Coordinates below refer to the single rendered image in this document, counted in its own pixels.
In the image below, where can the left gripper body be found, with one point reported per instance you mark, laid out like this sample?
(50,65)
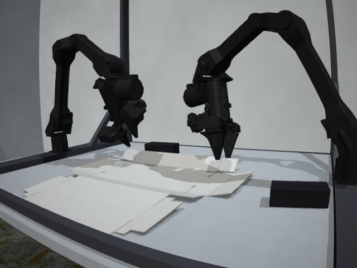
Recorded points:
(218,107)

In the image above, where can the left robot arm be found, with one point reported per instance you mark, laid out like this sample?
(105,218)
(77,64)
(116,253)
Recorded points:
(340,123)

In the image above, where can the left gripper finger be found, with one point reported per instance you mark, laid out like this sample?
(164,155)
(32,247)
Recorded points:
(229,143)
(216,141)

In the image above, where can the white cardboard blank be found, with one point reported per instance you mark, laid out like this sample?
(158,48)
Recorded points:
(120,196)

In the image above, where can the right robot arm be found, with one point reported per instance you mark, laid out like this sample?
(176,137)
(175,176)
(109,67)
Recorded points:
(121,87)

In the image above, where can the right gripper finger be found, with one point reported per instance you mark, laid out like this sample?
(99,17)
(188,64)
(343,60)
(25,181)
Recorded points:
(124,139)
(133,130)

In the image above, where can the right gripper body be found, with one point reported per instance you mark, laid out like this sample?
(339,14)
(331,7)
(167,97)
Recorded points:
(112,133)

